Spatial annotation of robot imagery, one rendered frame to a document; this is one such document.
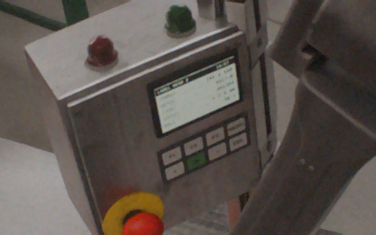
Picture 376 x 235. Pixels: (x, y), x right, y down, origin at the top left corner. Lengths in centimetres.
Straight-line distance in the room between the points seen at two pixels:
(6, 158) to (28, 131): 138
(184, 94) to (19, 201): 87
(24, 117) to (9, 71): 32
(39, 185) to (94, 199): 83
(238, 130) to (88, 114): 15
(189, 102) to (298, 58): 25
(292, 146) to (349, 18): 10
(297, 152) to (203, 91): 23
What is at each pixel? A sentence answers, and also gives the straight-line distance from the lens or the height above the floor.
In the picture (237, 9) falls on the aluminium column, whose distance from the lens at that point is 69.
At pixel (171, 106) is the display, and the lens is 70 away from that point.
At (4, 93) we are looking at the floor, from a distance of 322.
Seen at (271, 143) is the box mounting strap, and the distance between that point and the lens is 81.
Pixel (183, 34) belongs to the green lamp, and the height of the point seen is 148.
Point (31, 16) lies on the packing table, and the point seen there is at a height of 20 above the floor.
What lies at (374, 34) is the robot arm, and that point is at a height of 162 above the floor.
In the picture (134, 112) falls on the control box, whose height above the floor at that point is 144.
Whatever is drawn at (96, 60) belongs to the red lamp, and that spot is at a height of 148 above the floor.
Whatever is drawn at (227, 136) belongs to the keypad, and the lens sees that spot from 75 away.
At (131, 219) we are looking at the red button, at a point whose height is 134.
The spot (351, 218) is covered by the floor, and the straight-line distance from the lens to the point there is 252.
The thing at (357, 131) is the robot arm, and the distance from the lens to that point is 46.
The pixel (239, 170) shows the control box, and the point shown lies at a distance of 79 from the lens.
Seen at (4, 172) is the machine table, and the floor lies 83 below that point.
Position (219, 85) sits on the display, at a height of 143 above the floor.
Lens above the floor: 187
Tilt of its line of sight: 40 degrees down
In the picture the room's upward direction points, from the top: 10 degrees counter-clockwise
